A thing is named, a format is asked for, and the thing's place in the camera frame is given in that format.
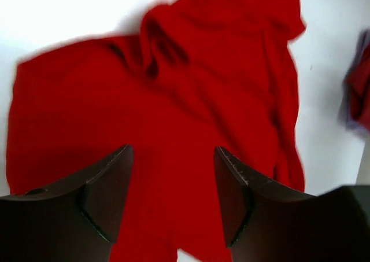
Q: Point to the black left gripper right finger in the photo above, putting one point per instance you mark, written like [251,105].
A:
[264,220]

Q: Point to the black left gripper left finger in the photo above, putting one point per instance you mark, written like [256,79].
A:
[76,218]

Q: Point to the bright red t shirt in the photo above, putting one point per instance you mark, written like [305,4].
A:
[198,75]

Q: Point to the folded dark red t shirt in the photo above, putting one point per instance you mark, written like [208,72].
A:
[358,82]

